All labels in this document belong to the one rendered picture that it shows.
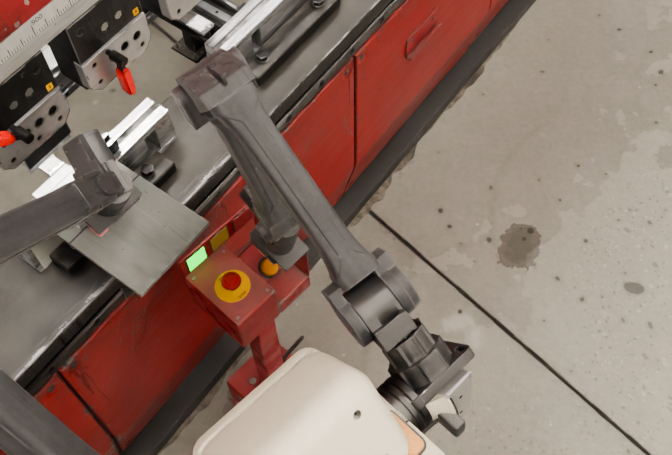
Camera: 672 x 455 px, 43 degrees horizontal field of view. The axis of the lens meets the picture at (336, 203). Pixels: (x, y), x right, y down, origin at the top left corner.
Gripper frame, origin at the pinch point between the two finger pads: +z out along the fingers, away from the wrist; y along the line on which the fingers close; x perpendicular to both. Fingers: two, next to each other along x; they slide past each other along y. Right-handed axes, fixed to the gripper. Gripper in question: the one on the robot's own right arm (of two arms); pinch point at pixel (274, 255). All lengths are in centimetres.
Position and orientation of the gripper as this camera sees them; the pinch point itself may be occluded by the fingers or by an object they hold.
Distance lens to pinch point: 174.6
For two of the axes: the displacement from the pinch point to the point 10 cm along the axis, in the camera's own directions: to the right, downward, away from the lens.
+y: -7.1, -6.8, 1.5
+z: -1.6, 3.6, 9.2
